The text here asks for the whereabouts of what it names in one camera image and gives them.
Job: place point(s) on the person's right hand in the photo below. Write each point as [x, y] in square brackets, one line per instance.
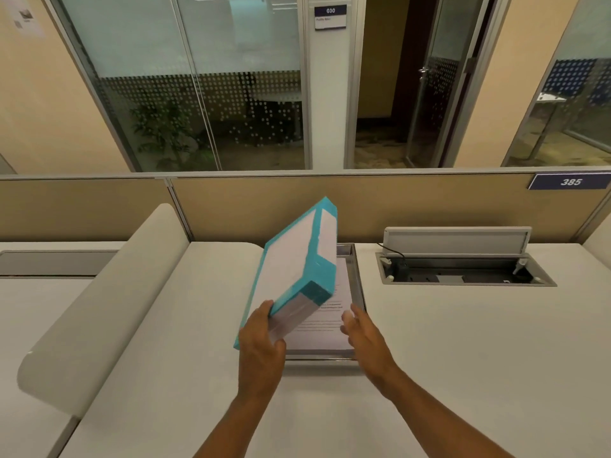
[370, 345]

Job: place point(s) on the person's left hand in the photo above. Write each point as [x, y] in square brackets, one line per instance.
[257, 350]

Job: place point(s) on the person's right thumb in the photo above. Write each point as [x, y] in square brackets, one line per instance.
[359, 315]

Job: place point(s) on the person's left thumb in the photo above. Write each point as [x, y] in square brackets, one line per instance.
[266, 311]

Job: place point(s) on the teal paper ream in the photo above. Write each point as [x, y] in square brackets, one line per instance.
[291, 271]

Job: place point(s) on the person's left forearm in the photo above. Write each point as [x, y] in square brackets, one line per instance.
[238, 424]

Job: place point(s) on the person's right forearm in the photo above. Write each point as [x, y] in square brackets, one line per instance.
[429, 417]

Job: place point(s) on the metal paper tray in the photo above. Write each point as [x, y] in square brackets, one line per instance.
[357, 286]

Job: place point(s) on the stack of printed paper sheets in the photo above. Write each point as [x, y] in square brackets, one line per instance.
[329, 324]

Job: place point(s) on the beige desk partition panel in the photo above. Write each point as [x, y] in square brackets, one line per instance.
[429, 209]

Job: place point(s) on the white curved desk divider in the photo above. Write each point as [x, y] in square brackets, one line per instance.
[105, 305]

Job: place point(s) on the green potted plant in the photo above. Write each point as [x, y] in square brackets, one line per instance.
[167, 135]

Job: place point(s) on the frosted glass office partition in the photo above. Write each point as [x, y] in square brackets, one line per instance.
[191, 81]

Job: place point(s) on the glass door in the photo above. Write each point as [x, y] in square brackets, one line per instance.
[444, 85]

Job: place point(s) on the blue desk number sign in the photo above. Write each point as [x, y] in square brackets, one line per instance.
[570, 181]

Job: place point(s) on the white and blue door sign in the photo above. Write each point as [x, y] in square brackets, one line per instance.
[330, 17]

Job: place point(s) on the paper notice on wall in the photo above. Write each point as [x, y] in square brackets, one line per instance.
[26, 14]

